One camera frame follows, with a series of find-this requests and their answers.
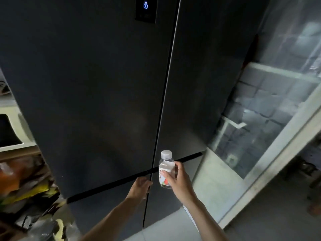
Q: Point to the person's right hand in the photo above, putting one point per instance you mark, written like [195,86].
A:
[181,185]

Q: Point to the person's left hand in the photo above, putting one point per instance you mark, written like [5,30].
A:
[138,188]

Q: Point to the person's right thumb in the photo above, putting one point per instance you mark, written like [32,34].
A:
[167,176]

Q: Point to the person's left fingers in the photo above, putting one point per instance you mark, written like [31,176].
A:
[146,185]

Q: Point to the clear plastic bottle white cap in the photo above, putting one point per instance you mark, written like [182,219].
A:
[166,165]

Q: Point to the wide dark grey refrigerator door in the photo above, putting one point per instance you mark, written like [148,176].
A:
[87,85]

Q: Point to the person's left forearm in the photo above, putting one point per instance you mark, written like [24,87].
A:
[110,219]

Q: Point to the person's right forearm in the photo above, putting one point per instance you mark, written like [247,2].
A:
[204,222]

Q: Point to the dark grey freezer door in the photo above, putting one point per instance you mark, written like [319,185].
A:
[105,208]
[165,200]

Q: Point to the narrow dark grey refrigerator door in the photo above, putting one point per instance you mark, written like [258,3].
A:
[198,72]

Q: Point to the pile of snack packets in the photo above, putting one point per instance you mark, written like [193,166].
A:
[27,195]

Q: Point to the white kitchen counter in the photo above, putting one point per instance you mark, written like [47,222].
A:
[25,138]

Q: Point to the black cooktop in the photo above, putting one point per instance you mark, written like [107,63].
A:
[8,131]

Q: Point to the black refrigerator control panel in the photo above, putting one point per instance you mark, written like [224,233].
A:
[146,9]

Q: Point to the glass window with white frame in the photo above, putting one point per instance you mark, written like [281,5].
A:
[265,110]

